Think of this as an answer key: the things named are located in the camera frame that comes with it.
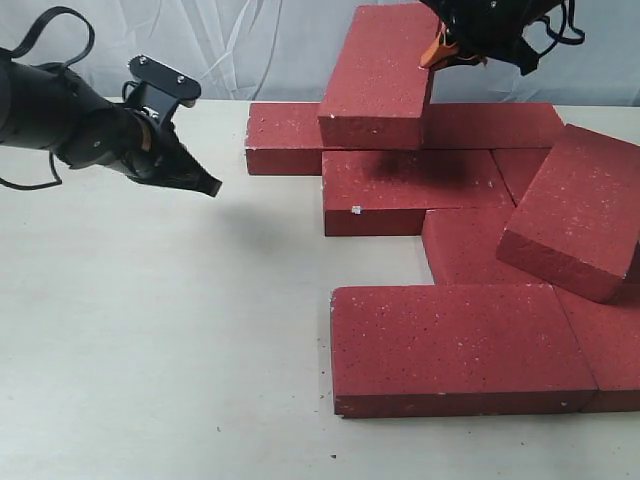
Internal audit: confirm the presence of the white backdrop curtain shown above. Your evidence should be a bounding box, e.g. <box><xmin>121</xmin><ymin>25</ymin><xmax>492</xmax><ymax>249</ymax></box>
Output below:
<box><xmin>24</xmin><ymin>0</ymin><xmax>639</xmax><ymax>106</ymax></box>

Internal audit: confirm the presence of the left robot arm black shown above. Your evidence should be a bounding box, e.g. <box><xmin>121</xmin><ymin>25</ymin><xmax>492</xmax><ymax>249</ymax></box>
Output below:
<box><xmin>1</xmin><ymin>6</ymin><xmax>222</xmax><ymax>197</ymax></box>

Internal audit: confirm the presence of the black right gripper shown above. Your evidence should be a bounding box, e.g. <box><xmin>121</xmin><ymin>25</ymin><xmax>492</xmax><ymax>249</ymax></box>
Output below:
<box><xmin>419</xmin><ymin>0</ymin><xmax>585</xmax><ymax>75</ymax></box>

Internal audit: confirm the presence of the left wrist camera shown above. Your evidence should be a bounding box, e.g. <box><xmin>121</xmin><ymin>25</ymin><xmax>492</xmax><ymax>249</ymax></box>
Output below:
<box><xmin>124</xmin><ymin>55</ymin><xmax>202</xmax><ymax>127</ymax></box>

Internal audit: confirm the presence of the angled red brick under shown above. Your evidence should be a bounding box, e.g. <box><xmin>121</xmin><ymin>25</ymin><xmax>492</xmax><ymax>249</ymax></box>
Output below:
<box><xmin>491</xmin><ymin>148</ymin><xmax>550</xmax><ymax>205</ymax></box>

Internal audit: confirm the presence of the front large red brick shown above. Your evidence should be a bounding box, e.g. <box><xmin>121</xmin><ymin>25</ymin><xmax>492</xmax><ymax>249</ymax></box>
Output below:
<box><xmin>330</xmin><ymin>284</ymin><xmax>597</xmax><ymax>418</ymax></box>

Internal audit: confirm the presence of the red brick with white chip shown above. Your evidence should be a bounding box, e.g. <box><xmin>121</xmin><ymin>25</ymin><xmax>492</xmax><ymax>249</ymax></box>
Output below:
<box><xmin>322</xmin><ymin>149</ymin><xmax>513</xmax><ymax>237</ymax></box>

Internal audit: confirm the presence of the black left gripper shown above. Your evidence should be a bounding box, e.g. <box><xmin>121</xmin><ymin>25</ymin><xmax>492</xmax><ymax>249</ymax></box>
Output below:
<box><xmin>107</xmin><ymin>107</ymin><xmax>222</xmax><ymax>198</ymax></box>

